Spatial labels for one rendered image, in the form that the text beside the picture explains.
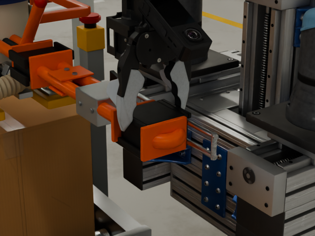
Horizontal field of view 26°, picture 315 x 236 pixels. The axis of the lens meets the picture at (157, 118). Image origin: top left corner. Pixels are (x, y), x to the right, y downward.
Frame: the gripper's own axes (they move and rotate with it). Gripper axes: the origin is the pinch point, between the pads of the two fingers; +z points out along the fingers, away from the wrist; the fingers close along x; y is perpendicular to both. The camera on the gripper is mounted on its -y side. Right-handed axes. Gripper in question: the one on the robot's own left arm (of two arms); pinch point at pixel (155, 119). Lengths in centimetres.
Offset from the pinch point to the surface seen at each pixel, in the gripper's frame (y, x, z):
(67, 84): 20.6, 3.4, 0.5
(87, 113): 13.2, 3.7, 2.7
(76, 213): 63, -18, 53
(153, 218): 142, -94, 120
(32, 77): 31.1, 4.9, 2.1
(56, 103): 43.4, -5.1, 13.2
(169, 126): -3.9, 0.2, -0.4
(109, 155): 208, -111, 120
